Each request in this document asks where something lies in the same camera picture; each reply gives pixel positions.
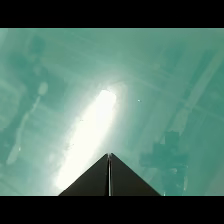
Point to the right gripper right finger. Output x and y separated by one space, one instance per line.
128 181

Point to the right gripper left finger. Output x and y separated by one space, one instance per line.
95 181

